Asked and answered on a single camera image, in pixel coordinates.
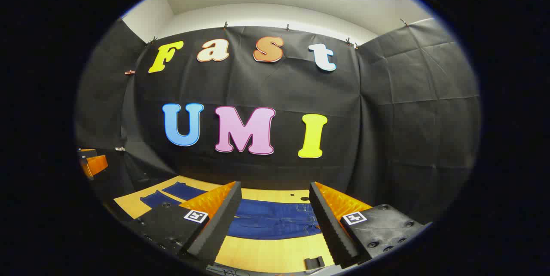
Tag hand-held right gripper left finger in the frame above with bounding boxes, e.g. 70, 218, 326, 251
128, 181, 242, 267

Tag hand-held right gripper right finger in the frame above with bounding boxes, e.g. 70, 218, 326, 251
309, 181, 433, 269

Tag black backdrop cloth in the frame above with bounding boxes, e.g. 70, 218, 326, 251
75, 18, 481, 225

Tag blue denim jeans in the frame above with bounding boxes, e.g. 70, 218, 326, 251
140, 181, 322, 240

